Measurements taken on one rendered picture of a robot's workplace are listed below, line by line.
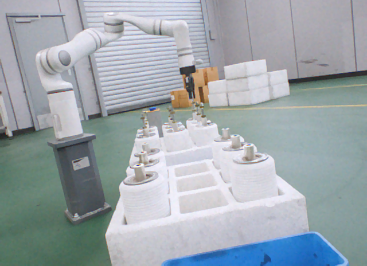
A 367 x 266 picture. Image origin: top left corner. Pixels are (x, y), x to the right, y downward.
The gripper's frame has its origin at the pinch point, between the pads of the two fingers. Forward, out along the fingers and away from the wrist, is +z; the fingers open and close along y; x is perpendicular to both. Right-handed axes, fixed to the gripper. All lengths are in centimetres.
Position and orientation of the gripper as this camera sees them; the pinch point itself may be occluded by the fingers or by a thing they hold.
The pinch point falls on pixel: (191, 96)
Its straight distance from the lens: 140.4
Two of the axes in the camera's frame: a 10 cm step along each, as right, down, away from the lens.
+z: 1.7, 9.7, 1.5
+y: -1.7, 1.8, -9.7
